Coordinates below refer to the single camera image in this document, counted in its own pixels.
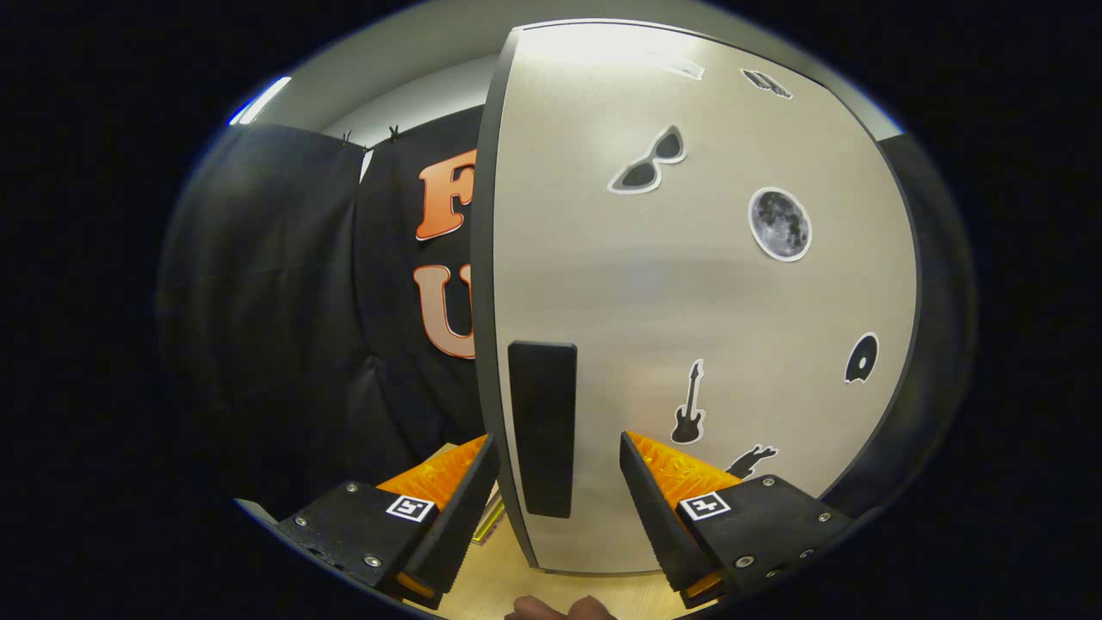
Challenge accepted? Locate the dark grey shoe cabinet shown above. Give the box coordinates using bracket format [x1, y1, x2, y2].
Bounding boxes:
[469, 19, 978, 576]

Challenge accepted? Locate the grey book yellow edge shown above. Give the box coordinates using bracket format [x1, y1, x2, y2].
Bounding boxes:
[469, 487, 509, 545]

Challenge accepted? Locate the black backdrop cloth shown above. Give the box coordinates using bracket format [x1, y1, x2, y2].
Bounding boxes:
[159, 105, 487, 518]

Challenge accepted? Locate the black door handle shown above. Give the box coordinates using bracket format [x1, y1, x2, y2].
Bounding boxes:
[507, 340, 579, 519]

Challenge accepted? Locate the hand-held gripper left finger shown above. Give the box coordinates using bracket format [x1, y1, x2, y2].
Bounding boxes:
[277, 435, 500, 611]

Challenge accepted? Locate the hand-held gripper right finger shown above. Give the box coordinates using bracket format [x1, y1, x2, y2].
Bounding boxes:
[620, 431, 853, 608]

